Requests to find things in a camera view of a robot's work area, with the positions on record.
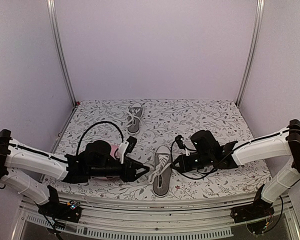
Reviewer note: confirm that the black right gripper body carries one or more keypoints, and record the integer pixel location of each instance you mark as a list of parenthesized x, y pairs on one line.
[(204, 160)]

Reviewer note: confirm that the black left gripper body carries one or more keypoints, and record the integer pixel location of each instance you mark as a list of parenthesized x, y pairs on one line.
[(96, 172)]

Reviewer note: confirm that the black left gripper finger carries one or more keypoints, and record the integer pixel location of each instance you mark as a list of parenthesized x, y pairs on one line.
[(132, 177), (137, 168)]

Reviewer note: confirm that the grey sneaker with red sole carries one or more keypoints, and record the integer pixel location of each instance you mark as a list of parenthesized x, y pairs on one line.
[(134, 118)]

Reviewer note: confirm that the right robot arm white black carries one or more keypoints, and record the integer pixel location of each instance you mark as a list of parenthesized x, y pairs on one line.
[(279, 145)]

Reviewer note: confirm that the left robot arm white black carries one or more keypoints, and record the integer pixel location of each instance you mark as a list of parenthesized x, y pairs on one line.
[(17, 159)]

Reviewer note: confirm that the pink plastic plate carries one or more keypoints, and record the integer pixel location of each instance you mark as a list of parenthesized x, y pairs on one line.
[(113, 150)]

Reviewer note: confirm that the floral patterned table mat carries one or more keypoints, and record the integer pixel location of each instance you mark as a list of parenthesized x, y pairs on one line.
[(162, 120)]

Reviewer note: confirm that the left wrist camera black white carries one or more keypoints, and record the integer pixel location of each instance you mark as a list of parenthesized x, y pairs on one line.
[(126, 147)]

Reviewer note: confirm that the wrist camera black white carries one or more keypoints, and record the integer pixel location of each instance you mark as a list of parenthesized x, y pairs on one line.
[(179, 140), (126, 147)]

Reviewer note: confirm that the aluminium front rail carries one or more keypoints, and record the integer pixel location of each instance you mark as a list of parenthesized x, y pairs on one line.
[(192, 219)]

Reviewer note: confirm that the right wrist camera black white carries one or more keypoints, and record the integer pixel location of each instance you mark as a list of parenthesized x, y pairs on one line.
[(179, 140)]

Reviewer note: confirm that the right aluminium frame post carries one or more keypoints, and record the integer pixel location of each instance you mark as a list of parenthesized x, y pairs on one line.
[(257, 25)]

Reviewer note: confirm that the aluminium frame post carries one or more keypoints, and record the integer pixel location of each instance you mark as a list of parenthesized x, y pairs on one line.
[(52, 13), (257, 25)]

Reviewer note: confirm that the left aluminium frame post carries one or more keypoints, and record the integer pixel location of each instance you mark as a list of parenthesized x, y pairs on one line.
[(52, 13)]

